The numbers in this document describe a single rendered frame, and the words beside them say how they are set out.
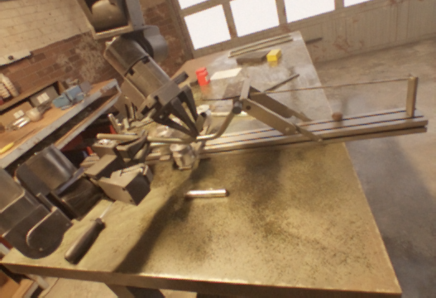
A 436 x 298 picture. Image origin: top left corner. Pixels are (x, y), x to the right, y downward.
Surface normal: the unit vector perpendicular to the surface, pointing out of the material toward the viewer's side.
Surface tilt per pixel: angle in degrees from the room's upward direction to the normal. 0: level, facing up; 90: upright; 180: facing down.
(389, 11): 90
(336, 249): 0
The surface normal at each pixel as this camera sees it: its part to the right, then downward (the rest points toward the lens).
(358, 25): -0.22, 0.55
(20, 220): 0.63, -0.19
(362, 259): -0.31, -0.83
